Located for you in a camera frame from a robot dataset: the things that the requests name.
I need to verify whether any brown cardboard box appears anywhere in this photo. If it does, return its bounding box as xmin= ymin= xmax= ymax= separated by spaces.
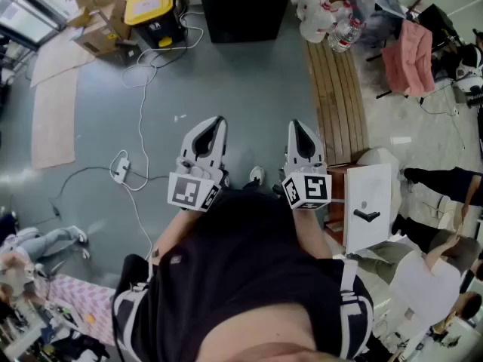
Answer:
xmin=72 ymin=11 xmax=133 ymax=58

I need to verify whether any glass door metal frame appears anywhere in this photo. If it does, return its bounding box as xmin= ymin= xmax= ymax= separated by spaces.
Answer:
xmin=0 ymin=0 xmax=69 ymax=51

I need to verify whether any pink patterned cloth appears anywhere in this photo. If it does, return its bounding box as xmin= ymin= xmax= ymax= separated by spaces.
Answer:
xmin=35 ymin=273 xmax=118 ymax=348

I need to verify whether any person's right forearm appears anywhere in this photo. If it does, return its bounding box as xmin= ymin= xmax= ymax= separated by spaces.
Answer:
xmin=292 ymin=207 xmax=334 ymax=259

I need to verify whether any wooden slatted board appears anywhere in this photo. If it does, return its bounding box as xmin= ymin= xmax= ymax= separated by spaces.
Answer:
xmin=303 ymin=38 xmax=370 ymax=167

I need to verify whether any tan floor sheet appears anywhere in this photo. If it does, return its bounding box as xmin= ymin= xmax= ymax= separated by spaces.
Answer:
xmin=29 ymin=26 xmax=97 ymax=89

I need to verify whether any pinkish floor mat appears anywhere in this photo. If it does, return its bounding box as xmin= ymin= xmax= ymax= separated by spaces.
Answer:
xmin=31 ymin=68 xmax=81 ymax=171

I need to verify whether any white power cable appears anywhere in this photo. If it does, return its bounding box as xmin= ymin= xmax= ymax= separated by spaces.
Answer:
xmin=109 ymin=11 xmax=205 ymax=258

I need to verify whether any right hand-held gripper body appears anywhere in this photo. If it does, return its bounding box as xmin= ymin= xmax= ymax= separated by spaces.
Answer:
xmin=281 ymin=162 xmax=333 ymax=211

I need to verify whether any black cable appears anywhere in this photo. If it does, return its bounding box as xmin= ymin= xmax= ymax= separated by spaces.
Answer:
xmin=48 ymin=165 xmax=171 ymax=218

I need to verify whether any pile of clear water jugs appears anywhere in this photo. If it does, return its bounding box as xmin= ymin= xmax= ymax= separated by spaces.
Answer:
xmin=296 ymin=0 xmax=366 ymax=54

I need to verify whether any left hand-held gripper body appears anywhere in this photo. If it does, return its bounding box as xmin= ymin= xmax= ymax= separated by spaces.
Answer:
xmin=168 ymin=156 xmax=230 ymax=213

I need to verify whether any clear plastic bag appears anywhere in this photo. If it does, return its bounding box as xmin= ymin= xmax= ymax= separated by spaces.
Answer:
xmin=349 ymin=0 xmax=408 ymax=44

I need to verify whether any white cabinet door black handle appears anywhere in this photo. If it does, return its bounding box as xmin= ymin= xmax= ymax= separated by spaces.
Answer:
xmin=343 ymin=163 xmax=393 ymax=255

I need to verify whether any black washing machine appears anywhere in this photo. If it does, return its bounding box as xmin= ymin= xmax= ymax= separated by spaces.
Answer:
xmin=195 ymin=0 xmax=296 ymax=44

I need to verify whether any person's left forearm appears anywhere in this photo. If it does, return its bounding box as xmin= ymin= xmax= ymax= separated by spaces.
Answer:
xmin=152 ymin=205 xmax=198 ymax=259

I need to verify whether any brown wooden cabinet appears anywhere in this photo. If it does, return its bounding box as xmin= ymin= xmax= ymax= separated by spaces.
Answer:
xmin=325 ymin=164 xmax=348 ymax=247

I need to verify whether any black bin with yellow lid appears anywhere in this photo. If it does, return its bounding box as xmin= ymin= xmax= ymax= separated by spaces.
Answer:
xmin=124 ymin=0 xmax=186 ymax=49

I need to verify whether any person's black clothed torso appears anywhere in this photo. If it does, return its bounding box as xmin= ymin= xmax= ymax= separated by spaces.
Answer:
xmin=112 ymin=185 xmax=375 ymax=362

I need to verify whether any white power strip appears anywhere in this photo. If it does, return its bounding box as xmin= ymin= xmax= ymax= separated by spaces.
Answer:
xmin=112 ymin=158 xmax=131 ymax=184

